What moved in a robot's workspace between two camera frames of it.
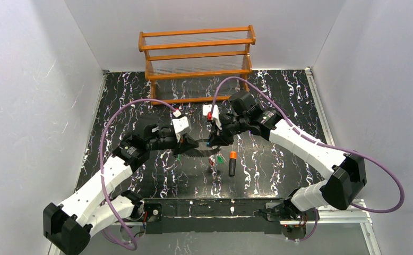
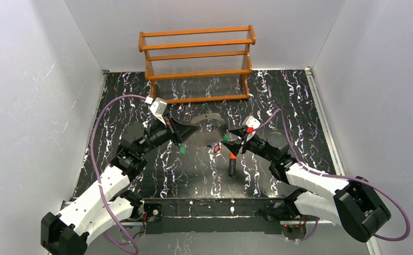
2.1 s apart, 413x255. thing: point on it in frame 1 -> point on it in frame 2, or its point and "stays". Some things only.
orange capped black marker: [233, 156] stays
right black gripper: [217, 135] -> [245, 140]
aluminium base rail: [360, 218] stays
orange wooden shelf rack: [205, 65] stays
